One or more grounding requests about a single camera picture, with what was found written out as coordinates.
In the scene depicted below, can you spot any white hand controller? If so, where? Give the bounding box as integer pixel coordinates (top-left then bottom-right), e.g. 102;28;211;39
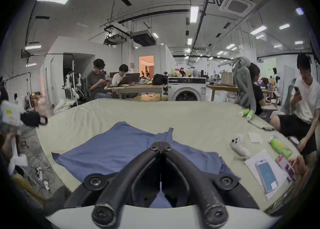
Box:
230;134;251;158

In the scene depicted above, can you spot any phone with pink case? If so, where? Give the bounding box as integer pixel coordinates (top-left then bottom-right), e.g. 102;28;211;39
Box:
275;154;296;182

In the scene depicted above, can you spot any phone with blue screen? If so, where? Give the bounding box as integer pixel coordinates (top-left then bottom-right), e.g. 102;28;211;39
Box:
255;159;278;193

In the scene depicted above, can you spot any white washing machine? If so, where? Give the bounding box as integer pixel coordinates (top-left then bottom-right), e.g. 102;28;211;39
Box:
167;77;207;102

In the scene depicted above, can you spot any white paper sheet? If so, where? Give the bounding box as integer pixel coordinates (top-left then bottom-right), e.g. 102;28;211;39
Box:
244;149;295;200

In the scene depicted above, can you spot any person's left hand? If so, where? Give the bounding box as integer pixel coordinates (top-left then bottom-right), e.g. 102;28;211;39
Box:
0;132;16;155

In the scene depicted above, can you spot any white power strip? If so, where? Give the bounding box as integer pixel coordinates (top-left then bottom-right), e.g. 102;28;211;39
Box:
35;167;50;191

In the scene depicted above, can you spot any grey office chair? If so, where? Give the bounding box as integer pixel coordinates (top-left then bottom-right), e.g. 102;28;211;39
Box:
224;57;278;123
272;78;298;116

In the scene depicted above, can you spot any wooden table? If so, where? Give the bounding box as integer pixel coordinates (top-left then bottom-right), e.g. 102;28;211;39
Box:
104;73;168;100
206;69;240;101

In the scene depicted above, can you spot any green cylindrical can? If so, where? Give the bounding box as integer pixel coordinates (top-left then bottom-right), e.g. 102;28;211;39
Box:
268;136;293;158

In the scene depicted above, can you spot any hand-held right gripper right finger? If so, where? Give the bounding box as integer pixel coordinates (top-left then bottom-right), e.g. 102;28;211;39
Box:
162;143;259;227

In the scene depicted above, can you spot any bed with beige sheet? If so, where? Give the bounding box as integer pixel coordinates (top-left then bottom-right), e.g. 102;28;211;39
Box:
36;98;303;215

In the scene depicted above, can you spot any small white card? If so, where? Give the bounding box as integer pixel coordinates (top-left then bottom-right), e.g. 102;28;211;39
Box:
248;132;262;144

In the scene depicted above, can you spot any white robot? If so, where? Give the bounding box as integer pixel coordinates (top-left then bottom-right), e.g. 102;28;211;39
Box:
62;53;87;106

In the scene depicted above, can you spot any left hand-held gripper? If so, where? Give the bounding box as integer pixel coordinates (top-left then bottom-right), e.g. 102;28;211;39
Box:
0;99;48;129

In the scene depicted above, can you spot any dark blue shirt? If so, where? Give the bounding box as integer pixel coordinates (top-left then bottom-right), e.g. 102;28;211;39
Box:
51;122;242;208

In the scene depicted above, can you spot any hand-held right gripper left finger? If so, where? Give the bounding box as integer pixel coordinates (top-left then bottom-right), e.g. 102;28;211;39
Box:
64;142;162;228

